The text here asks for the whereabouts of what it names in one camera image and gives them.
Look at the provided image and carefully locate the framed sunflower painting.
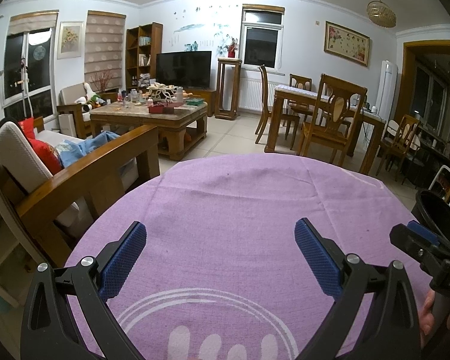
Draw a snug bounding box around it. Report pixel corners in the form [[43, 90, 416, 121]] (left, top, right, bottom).
[[57, 20, 84, 60]]

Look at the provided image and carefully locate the wooden bookshelf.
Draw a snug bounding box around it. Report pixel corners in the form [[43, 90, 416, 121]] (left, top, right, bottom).
[[125, 22, 164, 95]]

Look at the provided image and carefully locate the wooden frame sofa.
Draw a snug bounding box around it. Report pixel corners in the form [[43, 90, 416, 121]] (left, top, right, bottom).
[[0, 118, 162, 268]]

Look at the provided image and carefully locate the wooden coffee table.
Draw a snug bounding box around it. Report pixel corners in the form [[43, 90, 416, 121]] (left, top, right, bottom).
[[89, 99, 209, 161]]

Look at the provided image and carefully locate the white plush toy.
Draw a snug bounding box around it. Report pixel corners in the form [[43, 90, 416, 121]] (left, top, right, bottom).
[[82, 82, 99, 103]]

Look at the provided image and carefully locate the balcony window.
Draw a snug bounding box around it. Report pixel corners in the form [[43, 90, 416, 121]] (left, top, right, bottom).
[[412, 56, 450, 129]]

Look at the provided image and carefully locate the black flat television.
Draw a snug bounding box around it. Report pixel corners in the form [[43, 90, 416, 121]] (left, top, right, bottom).
[[156, 50, 213, 90]]

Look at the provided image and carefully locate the black plastic bin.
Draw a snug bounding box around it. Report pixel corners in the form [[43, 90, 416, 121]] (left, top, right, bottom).
[[414, 189, 450, 256]]

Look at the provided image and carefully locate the white framed window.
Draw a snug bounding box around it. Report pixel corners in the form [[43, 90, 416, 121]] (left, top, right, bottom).
[[242, 4, 287, 71]]

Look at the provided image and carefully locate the wooden television cabinet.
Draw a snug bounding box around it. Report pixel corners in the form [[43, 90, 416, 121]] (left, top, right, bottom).
[[195, 88, 218, 117]]

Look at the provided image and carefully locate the red cushion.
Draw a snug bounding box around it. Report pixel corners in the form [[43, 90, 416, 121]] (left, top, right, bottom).
[[26, 137, 65, 175], [18, 117, 37, 140]]

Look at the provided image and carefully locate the white sofa cushion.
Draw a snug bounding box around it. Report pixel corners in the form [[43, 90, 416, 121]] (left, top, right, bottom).
[[0, 122, 55, 196]]

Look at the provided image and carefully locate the red flower vase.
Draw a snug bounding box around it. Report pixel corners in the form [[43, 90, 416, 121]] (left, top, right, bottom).
[[225, 37, 241, 59]]

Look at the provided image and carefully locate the beige roman blind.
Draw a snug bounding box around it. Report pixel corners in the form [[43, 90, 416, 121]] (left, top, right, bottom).
[[84, 10, 127, 93], [7, 11, 59, 34]]

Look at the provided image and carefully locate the person's right hand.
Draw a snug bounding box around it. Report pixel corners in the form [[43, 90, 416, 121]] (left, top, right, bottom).
[[419, 289, 436, 348]]

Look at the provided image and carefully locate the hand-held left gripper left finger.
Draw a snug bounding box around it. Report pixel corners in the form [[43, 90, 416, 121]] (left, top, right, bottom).
[[20, 220, 148, 360]]

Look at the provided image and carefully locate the white metal frame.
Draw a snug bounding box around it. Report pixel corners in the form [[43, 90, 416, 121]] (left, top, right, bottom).
[[429, 165, 450, 205]]

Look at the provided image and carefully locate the framed floral picture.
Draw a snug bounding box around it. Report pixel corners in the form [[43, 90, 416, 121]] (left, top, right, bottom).
[[324, 21, 371, 68]]

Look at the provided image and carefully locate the large dark window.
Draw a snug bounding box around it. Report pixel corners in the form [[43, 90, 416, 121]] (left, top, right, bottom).
[[2, 11, 59, 125]]

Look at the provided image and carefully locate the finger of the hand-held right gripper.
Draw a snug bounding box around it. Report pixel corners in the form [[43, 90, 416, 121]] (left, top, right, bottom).
[[389, 220, 445, 271]]

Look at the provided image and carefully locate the white standing air conditioner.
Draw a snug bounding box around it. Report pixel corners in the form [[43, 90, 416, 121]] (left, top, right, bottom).
[[375, 60, 399, 121]]

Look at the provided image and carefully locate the gold ceiling lamp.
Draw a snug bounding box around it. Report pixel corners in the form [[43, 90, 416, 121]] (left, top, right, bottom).
[[367, 0, 397, 28]]

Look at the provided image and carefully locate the white chair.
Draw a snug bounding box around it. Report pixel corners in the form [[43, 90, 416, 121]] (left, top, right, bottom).
[[382, 120, 403, 145]]

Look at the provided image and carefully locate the wooden dining chair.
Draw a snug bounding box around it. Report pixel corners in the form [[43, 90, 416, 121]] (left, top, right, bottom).
[[255, 64, 292, 145], [288, 74, 313, 110], [301, 74, 368, 166], [377, 114, 422, 182]]

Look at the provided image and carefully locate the wooden arched doorway frame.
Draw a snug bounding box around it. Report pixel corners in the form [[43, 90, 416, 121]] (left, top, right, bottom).
[[402, 41, 450, 121]]

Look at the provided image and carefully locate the blue cloth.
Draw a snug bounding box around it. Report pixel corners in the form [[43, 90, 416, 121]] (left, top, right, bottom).
[[58, 130, 123, 166]]

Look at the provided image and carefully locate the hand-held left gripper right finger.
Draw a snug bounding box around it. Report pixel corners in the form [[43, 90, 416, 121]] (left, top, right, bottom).
[[294, 217, 423, 360]]

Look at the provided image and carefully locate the purple tablecloth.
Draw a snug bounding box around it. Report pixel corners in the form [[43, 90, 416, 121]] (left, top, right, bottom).
[[62, 153, 436, 360]]

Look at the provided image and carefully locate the beige wooden armchair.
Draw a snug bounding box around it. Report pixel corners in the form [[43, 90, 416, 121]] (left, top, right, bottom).
[[57, 82, 121, 139]]

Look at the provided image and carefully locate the white wall radiator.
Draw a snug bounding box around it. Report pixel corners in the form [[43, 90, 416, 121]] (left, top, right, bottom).
[[239, 79, 283, 112]]

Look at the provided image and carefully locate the white wire basket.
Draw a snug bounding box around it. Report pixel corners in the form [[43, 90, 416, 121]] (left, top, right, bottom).
[[147, 84, 177, 102]]

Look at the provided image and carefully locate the tall wooden plant stand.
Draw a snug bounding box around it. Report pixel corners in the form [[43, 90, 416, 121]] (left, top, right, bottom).
[[215, 57, 244, 121]]

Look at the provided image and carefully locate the wooden dining table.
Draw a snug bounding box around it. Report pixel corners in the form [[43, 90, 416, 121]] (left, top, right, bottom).
[[264, 84, 386, 175]]

